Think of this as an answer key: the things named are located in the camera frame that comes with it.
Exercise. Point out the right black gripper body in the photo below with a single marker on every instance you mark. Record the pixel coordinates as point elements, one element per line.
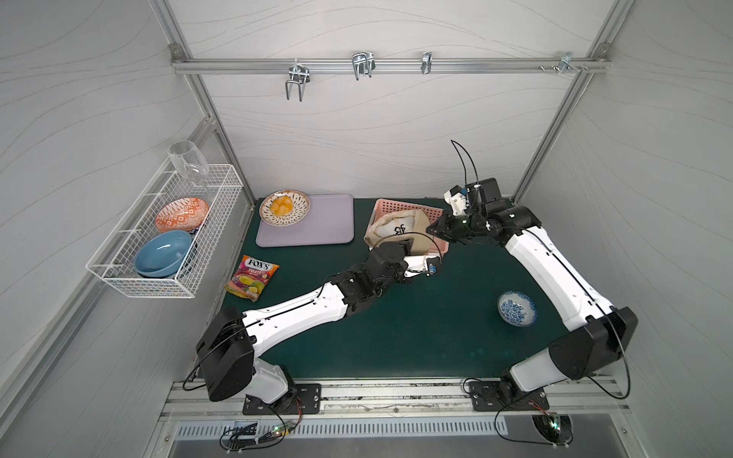
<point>450,223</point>

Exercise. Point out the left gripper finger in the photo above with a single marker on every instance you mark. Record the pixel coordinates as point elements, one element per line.
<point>429,260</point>
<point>429,271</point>

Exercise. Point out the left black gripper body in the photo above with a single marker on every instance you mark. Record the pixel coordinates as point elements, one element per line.
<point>405,252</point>

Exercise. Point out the beige baseball cap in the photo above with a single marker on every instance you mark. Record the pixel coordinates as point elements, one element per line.
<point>399,226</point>

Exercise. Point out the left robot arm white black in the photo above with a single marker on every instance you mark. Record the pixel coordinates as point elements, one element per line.
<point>230,349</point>

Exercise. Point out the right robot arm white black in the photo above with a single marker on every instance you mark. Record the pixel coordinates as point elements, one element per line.
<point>598,332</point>

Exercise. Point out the pink plastic basket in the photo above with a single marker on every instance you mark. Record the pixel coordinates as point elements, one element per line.
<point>383,207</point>

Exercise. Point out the lilac cutting board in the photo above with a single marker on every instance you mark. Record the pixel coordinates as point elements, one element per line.
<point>330,220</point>

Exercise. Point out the blue white patterned small bowl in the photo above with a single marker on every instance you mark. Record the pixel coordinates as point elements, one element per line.
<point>517,309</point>

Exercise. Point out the patterned plate with yellow food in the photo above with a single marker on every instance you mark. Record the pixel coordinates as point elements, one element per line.
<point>284,208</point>

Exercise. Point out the Fox's candy bag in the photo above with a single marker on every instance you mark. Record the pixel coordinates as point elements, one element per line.
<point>251,277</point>

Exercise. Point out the small metal hook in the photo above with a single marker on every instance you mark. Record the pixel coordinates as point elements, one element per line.
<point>426,62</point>

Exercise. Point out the metal hook middle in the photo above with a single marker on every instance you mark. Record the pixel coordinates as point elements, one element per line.
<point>363,64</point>

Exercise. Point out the orange patterned bowl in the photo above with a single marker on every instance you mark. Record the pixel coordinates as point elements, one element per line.
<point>185,214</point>

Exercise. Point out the metal double hook left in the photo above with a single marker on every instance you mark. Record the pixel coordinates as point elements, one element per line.
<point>298,78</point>

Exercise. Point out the clear glass cup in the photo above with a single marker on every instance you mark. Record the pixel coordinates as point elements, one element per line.
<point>189,161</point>

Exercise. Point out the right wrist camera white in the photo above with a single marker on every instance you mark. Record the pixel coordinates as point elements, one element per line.
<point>457,199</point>

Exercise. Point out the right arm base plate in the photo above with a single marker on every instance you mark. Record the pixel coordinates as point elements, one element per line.
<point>503,394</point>

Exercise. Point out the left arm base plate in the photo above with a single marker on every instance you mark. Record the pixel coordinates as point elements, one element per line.
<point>298,399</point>

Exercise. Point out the metal bracket hook right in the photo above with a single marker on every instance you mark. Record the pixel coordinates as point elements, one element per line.
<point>564,66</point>

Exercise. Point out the white wire wall basket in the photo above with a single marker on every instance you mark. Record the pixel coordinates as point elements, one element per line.
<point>113,263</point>

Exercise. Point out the aluminium front rail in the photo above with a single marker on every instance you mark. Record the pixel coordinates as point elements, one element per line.
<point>396,398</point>

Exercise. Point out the aluminium rail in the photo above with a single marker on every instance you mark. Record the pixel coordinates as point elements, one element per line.
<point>396,398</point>
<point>336,66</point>

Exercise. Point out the aluminium top rail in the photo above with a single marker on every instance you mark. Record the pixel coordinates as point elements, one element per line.
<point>336,66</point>

